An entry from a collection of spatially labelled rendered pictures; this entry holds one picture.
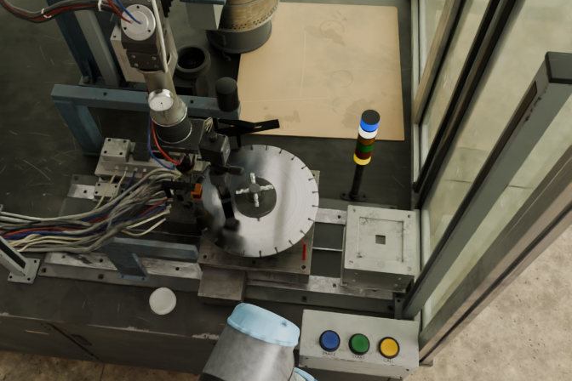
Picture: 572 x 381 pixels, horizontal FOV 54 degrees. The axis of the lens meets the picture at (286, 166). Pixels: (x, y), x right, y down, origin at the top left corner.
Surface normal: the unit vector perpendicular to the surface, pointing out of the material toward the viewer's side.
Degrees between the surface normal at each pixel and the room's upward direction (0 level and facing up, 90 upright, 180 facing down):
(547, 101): 90
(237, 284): 0
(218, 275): 0
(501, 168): 90
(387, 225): 0
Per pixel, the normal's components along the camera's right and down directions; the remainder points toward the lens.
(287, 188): 0.00, -0.51
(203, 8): -0.11, 0.86
